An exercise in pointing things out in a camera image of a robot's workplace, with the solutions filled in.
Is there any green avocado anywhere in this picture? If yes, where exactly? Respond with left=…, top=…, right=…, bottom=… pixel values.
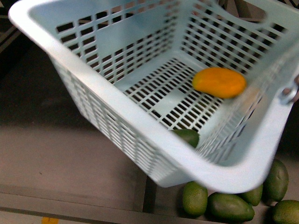
left=240, top=185, right=263, bottom=206
left=206, top=192, right=255, bottom=222
left=272, top=200, right=299, bottom=224
left=172, top=129, right=200, bottom=148
left=182, top=182, right=208, bottom=217
left=263, top=159, right=289, bottom=204

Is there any light blue plastic basket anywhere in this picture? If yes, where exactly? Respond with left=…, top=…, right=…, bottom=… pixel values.
left=8, top=0, right=299, bottom=194

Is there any yellow mango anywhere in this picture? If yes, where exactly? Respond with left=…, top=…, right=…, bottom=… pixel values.
left=192, top=67, right=247, bottom=99

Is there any dark wooden display stand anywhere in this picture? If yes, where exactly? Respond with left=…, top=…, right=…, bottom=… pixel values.
left=0, top=0, right=299, bottom=224

